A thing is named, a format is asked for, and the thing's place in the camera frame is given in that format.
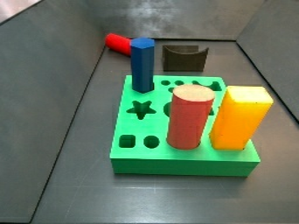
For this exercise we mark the bright red round cylinder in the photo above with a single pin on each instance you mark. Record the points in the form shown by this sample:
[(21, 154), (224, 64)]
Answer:
[(117, 43)]

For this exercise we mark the dull red large cylinder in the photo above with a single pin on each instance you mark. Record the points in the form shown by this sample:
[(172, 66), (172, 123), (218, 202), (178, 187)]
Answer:
[(188, 115)]

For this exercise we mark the green shape sorter base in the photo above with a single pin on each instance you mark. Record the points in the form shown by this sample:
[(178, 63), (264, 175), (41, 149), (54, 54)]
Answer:
[(140, 151)]

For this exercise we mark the black curved cradle block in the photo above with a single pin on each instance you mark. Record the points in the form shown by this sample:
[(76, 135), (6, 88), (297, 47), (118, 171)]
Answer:
[(182, 58)]

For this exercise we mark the blue hexagonal peg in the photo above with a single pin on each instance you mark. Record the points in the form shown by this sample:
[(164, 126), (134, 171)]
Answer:
[(142, 64)]

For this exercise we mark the yellow square block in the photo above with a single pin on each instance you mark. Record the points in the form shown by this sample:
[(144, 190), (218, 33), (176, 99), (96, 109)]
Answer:
[(242, 109)]

